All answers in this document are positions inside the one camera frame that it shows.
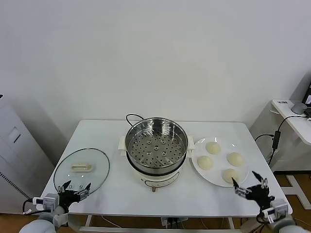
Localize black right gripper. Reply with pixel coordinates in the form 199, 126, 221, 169
231, 170, 277, 212

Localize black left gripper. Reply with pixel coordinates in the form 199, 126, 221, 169
57, 180, 92, 212

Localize glass lid with cream handle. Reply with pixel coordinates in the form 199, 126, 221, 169
53, 148, 110, 195

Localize white steamed baozi bun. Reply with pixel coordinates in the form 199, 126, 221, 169
226, 152, 244, 167
205, 142, 222, 155
222, 168, 241, 183
197, 155, 214, 170

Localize stainless steel steamer basket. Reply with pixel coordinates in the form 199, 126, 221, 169
124, 117, 189, 170

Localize white round plate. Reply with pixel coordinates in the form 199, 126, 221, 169
191, 137, 250, 187

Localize white floor cabinet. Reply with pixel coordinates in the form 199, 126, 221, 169
0, 94, 55, 216

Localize white side desk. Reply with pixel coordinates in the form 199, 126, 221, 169
249, 98, 311, 173

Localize white electric cooker base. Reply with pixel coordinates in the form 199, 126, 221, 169
118, 135, 195, 194

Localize white power strip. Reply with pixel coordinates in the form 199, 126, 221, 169
160, 216, 188, 229

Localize grey round desk object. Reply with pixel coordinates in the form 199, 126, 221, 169
291, 101, 307, 115

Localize dark laptop screen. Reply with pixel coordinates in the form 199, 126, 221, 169
301, 82, 311, 105

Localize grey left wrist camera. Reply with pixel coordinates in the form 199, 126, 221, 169
33, 193, 60, 211

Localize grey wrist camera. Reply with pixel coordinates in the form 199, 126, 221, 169
33, 193, 60, 211
262, 199, 289, 218

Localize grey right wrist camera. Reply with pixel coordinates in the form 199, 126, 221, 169
262, 199, 289, 218

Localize white desk base frame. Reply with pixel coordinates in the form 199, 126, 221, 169
283, 174, 311, 209

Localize black power adapter cable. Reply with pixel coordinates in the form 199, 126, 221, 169
254, 114, 311, 167

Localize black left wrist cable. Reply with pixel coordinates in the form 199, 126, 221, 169
22, 198, 37, 216

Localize white table frame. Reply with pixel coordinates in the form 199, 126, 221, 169
79, 215, 235, 233

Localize black cooker power cord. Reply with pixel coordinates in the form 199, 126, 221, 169
125, 113, 146, 128

